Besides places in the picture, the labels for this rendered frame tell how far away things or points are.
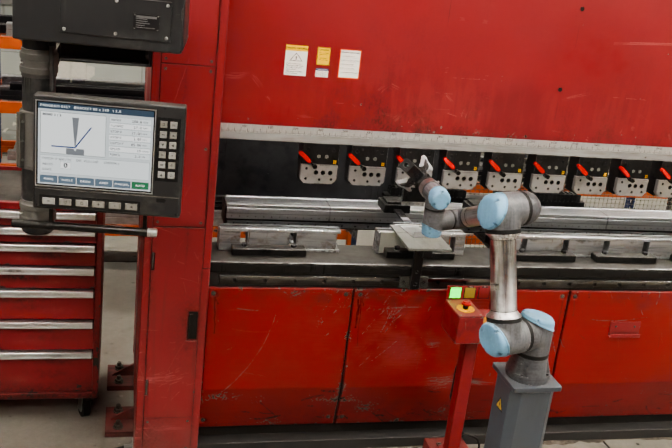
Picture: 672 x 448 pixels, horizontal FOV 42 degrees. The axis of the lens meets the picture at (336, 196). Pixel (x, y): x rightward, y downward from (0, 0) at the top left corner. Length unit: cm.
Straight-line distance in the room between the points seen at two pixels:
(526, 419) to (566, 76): 142
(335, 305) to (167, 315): 69
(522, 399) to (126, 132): 156
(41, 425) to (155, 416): 63
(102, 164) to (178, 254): 66
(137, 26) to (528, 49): 165
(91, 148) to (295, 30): 98
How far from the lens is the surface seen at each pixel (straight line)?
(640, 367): 434
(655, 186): 412
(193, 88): 314
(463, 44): 355
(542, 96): 373
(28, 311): 383
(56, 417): 412
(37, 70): 287
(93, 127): 276
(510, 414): 313
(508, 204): 287
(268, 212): 380
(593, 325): 410
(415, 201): 368
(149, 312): 341
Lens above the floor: 220
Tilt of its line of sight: 18 degrees down
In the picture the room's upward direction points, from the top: 7 degrees clockwise
